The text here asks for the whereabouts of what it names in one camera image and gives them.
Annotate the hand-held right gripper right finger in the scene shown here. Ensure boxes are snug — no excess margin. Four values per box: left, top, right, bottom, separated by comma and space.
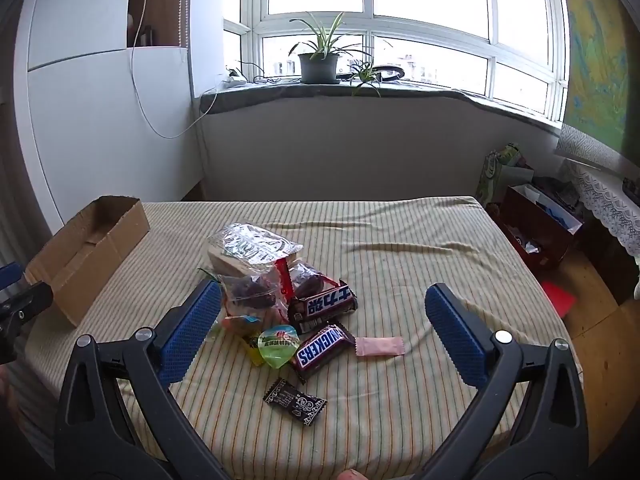
405, 283, 588, 480

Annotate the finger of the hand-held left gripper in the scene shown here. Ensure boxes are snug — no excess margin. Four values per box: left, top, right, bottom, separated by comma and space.
0, 282, 53, 361
0, 262, 23, 290

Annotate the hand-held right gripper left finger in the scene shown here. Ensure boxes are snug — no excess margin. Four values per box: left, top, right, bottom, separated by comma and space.
55, 279, 231, 480

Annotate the colourful candy packet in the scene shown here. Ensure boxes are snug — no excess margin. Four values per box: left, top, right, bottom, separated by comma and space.
222, 312, 267, 339

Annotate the yellow candy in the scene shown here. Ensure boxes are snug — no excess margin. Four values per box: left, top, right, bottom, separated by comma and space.
242, 337, 266, 367

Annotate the red-edged clear cake packet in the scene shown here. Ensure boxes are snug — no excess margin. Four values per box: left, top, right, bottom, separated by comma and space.
219, 264, 290, 322
277, 257, 342, 307

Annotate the pink candy wrapper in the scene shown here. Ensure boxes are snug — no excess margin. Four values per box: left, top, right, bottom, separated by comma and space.
355, 336, 405, 359

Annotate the brown cardboard box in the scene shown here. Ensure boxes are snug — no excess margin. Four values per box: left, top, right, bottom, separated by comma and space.
24, 196, 151, 328

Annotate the green jelly cup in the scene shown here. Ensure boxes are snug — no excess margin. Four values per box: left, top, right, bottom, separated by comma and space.
257, 325, 301, 369

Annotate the sliced bread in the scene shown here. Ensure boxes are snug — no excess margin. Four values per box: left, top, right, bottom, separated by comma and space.
206, 222, 304, 278

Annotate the small black snack packet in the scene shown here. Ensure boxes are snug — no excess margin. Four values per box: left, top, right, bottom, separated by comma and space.
263, 377, 328, 429

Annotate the brown chocolate bar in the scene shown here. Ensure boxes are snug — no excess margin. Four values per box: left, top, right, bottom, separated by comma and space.
290, 321, 357, 386
287, 280, 359, 334

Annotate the red paper sheet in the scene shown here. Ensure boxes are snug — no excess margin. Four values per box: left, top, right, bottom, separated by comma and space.
539, 280, 577, 319

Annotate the green printed bag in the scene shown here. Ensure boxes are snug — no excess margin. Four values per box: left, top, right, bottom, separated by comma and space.
475, 142, 536, 207

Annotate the white cabinet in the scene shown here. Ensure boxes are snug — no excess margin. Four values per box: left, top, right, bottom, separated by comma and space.
15, 0, 207, 233

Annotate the white lace cloth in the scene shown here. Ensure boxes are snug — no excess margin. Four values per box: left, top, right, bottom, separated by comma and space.
555, 125, 640, 262

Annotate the grey windowsill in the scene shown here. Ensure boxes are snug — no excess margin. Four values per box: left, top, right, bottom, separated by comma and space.
200, 79, 563, 137

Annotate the small green plant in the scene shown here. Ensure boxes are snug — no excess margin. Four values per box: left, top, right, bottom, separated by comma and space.
348, 57, 384, 98

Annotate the spider plant in grey pot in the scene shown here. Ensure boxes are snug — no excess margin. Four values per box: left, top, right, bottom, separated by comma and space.
288, 11, 374, 85

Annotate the white framed window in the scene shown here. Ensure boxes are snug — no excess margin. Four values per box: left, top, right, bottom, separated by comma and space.
222, 0, 569, 122

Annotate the white cable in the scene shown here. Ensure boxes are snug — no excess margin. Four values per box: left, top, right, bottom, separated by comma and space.
127, 0, 219, 140

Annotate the black ring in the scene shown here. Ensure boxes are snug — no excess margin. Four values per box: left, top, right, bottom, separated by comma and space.
340, 64, 407, 84

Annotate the wall map poster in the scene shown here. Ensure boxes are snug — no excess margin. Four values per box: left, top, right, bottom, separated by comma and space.
556, 0, 640, 147

